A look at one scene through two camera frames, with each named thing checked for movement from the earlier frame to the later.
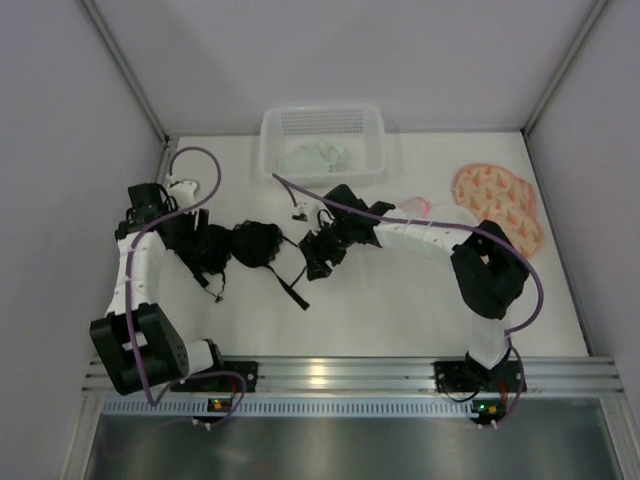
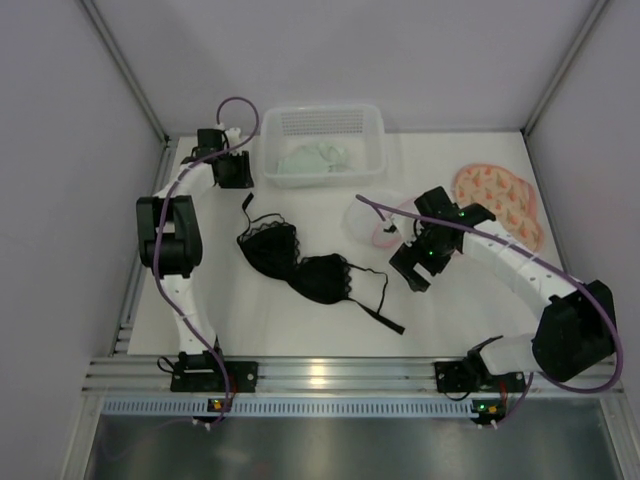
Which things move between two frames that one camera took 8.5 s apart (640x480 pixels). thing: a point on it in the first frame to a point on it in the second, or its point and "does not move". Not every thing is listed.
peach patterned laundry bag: (496, 194) does not move
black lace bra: (207, 250) to (271, 244)
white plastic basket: (324, 145) does not move
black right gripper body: (323, 243) to (413, 261)
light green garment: (323, 157) does not move
